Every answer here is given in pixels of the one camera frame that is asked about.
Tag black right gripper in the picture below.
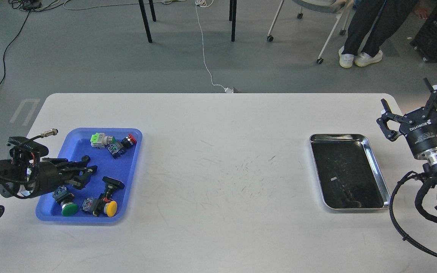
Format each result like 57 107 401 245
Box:
376 78 437 160

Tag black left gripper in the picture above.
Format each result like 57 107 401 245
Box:
25 158 98 198

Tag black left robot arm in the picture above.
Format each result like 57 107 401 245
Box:
0 155 98 217

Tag blue plastic tray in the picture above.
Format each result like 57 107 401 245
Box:
35 128 143 223

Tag silver metal tray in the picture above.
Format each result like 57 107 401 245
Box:
309 134 390 212

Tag person in black trousers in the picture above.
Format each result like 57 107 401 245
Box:
338 0 429 69

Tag grey office chair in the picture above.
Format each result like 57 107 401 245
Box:
266 0 355 65

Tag black table leg left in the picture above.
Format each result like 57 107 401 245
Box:
138 0 157 43

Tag black table leg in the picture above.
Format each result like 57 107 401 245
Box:
138 0 157 43
228 0 237 42

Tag black table leg right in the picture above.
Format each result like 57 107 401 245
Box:
228 0 237 42

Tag green white push button switch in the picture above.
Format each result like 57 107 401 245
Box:
90 133 116 149

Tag yellow push button switch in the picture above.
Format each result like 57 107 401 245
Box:
80 197 118 217

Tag red push button switch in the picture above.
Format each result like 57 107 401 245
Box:
106 133 137 159

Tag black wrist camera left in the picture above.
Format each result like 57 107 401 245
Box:
8 128 58 166

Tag black floor cable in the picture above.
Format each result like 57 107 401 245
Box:
0 0 61 144

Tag white charging cable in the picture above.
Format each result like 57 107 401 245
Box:
194 0 233 94

